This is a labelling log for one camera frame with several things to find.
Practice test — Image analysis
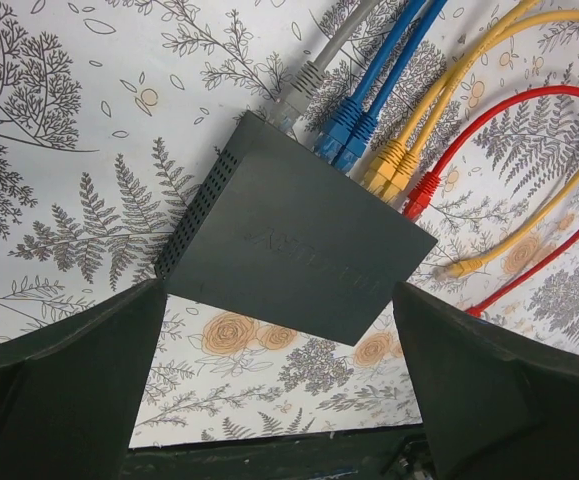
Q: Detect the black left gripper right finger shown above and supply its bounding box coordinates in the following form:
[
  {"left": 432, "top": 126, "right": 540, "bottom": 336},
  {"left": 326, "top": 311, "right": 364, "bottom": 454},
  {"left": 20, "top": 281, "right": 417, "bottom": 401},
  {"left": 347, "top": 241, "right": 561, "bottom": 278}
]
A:
[{"left": 393, "top": 282, "right": 579, "bottom": 479}]

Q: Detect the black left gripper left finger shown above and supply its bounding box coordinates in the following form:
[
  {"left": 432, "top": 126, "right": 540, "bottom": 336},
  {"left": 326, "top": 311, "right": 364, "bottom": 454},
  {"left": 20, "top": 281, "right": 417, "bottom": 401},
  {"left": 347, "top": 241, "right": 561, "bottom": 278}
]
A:
[{"left": 0, "top": 280, "right": 167, "bottom": 479}]

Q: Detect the red ethernet cable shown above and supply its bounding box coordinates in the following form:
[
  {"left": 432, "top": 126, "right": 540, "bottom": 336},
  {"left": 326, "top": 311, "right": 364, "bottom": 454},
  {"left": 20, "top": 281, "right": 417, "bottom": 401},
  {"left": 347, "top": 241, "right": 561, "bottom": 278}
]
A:
[{"left": 401, "top": 85, "right": 579, "bottom": 316}]

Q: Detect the black network switch box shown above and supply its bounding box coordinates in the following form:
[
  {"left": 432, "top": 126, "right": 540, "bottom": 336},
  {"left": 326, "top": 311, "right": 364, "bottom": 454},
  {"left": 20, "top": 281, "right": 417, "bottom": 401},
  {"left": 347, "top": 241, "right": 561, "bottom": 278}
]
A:
[{"left": 155, "top": 113, "right": 436, "bottom": 346}]

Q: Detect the grey ethernet cable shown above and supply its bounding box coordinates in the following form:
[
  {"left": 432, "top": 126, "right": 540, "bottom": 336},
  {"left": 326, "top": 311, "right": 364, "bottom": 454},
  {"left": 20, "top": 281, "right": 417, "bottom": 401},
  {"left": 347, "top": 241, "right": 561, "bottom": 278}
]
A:
[{"left": 271, "top": 0, "right": 395, "bottom": 132}]

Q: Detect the yellow ethernet cable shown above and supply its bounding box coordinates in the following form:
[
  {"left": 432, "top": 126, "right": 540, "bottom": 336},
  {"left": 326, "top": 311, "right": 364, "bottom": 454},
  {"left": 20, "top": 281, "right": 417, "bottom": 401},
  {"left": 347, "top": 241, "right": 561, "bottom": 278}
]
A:
[
  {"left": 378, "top": 0, "right": 540, "bottom": 204},
  {"left": 361, "top": 0, "right": 579, "bottom": 275}
]

